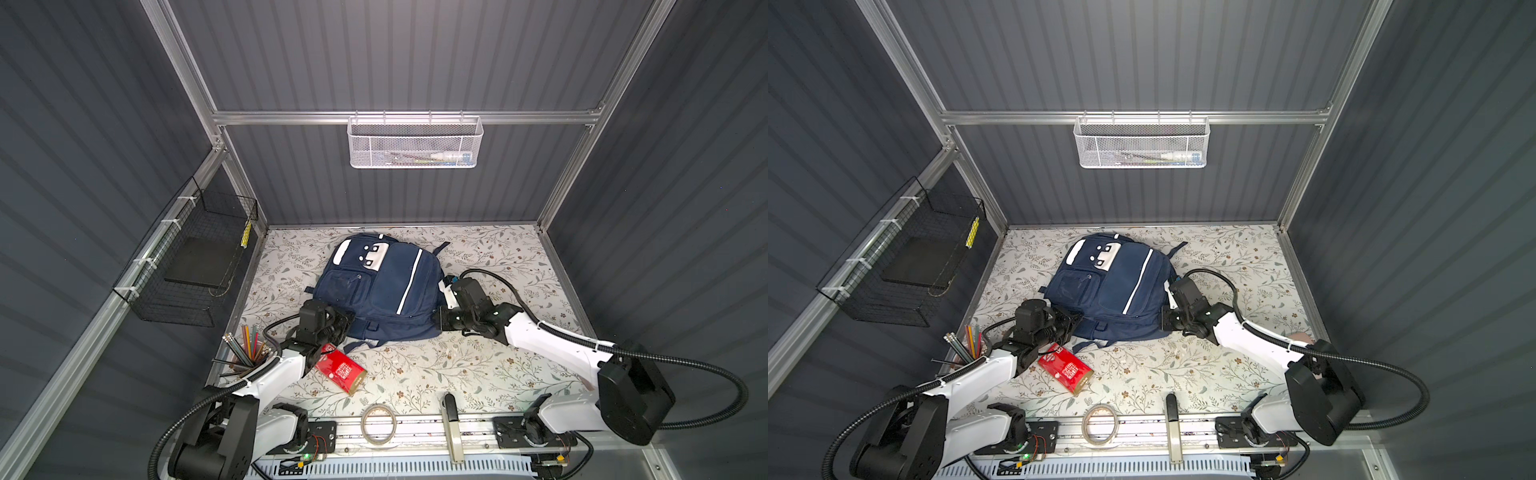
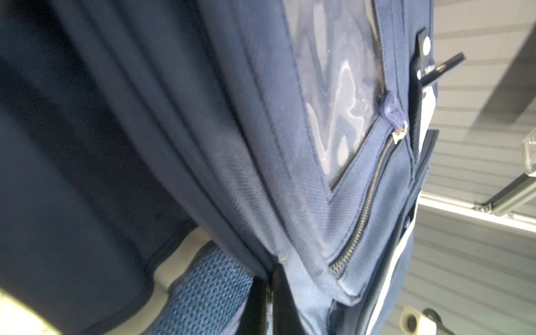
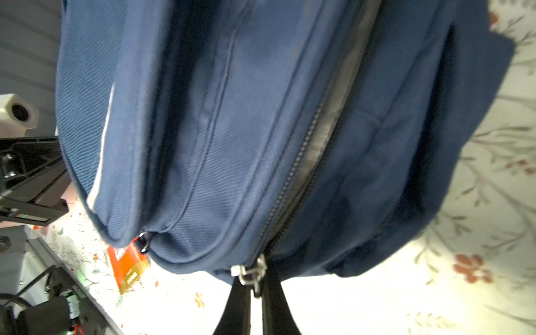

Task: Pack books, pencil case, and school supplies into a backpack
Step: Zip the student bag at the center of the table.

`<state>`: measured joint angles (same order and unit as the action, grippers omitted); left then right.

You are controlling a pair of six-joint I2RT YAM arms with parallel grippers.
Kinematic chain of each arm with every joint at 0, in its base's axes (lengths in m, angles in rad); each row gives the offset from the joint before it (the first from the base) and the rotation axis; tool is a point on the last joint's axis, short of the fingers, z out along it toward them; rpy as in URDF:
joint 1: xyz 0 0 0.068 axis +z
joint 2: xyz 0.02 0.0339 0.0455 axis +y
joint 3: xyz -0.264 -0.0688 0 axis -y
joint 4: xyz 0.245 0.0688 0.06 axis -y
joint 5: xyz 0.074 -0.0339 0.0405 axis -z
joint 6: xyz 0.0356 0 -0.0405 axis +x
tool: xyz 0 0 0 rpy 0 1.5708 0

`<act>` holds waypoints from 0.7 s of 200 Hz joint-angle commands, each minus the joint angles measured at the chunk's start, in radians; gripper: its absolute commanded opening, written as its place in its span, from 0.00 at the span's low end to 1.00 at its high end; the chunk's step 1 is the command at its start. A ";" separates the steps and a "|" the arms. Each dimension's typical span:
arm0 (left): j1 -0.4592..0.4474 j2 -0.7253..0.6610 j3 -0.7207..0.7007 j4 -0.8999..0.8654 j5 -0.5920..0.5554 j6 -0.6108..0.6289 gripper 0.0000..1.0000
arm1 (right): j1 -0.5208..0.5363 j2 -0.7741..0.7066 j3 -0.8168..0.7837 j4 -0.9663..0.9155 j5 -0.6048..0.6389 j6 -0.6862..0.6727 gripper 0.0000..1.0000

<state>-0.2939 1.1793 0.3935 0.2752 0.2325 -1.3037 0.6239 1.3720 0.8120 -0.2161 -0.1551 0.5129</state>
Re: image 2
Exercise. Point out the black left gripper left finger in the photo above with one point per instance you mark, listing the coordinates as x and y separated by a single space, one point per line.
254 318

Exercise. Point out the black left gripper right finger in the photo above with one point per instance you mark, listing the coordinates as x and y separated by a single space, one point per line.
286 320

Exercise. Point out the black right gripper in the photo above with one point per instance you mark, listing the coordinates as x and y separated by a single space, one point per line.
425 322

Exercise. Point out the navy blue backpack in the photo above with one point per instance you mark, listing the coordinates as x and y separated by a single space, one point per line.
158 156

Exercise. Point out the white wire mesh basket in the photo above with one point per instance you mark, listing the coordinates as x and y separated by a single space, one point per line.
528 149

